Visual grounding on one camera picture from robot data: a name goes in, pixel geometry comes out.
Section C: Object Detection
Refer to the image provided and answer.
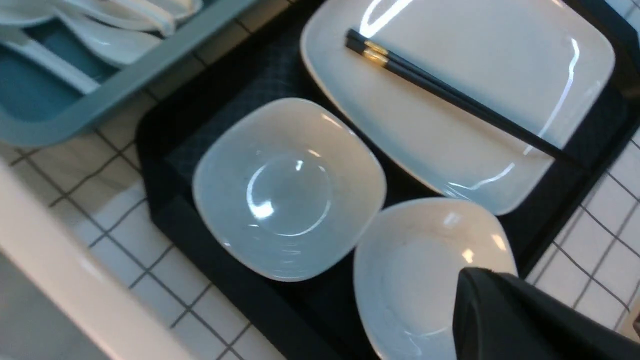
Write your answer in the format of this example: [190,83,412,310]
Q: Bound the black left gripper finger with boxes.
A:
[452,267,640,360]

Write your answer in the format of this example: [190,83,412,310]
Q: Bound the white bowl tray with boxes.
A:
[192,97,387,283]
[353,197,518,360]

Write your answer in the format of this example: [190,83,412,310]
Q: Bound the large white rectangular plate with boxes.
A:
[300,0,616,215]

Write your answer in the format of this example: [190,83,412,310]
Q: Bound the black chopstick pair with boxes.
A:
[345,29,588,171]

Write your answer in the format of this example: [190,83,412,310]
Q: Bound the black serving tray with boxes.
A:
[135,0,639,360]

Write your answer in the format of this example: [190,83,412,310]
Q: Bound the large white plastic bin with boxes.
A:
[0,162,195,360]

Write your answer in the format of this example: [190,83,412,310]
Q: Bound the white spoons in bin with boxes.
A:
[1,0,204,68]

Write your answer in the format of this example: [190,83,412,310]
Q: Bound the teal plastic bin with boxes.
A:
[0,0,254,148]

